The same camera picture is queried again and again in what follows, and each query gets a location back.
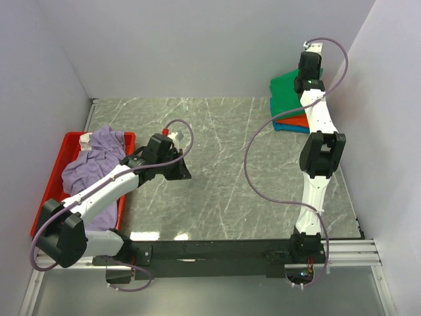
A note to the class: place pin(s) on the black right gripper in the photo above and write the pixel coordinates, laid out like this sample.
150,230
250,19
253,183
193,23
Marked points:
318,69

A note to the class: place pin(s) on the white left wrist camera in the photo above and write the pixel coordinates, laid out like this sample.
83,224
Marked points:
175,136

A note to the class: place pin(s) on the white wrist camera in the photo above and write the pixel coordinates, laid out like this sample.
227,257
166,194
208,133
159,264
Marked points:
313,47
175,136

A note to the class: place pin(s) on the folded orange t-shirt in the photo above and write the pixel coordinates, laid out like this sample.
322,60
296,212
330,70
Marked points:
294,122

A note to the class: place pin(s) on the white pink garment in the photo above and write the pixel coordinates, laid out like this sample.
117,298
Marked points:
84,141

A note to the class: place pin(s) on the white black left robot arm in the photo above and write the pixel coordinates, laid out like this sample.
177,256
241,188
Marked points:
61,229

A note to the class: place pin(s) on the green t-shirt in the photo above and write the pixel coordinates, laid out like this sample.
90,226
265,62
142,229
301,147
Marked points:
283,96

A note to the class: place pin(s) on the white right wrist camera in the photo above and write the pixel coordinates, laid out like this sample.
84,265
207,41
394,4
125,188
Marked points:
313,47

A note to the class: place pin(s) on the folded teal t-shirt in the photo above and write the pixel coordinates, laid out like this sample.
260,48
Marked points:
276,109

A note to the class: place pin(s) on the red plastic tray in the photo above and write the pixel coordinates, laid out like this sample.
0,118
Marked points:
68,152

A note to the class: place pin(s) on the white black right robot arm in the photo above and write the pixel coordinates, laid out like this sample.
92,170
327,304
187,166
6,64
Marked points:
319,158

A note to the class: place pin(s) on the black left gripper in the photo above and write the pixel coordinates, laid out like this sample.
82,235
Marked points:
181,172

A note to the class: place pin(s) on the black base beam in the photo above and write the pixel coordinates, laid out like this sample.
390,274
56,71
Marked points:
214,258

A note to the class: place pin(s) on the lavender t-shirt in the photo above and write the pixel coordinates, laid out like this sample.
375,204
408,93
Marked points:
107,150

